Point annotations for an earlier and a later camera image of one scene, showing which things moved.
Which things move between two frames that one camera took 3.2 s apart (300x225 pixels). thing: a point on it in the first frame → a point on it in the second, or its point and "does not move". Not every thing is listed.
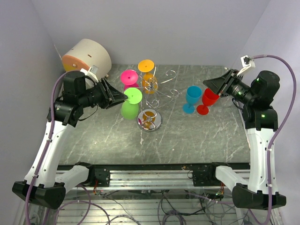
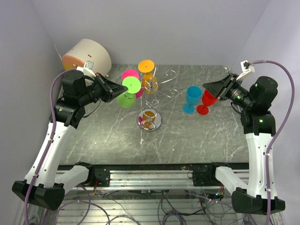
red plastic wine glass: (209, 98) does not move
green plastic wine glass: (130, 108) → (127, 100)
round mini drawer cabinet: (88, 53) does not move
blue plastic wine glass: (193, 93) does not move
